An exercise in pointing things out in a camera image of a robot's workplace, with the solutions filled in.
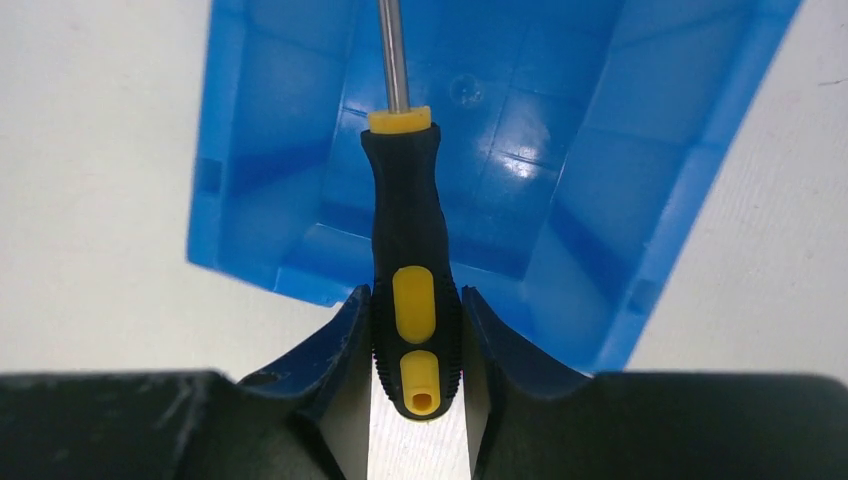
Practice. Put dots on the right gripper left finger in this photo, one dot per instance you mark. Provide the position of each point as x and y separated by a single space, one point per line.
326 381

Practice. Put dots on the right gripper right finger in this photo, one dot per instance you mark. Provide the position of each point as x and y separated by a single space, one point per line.
514 395

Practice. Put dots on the black yellow screwdriver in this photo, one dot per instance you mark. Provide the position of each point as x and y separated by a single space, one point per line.
415 309

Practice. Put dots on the blue plastic bin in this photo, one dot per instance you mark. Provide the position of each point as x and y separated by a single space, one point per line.
579 140

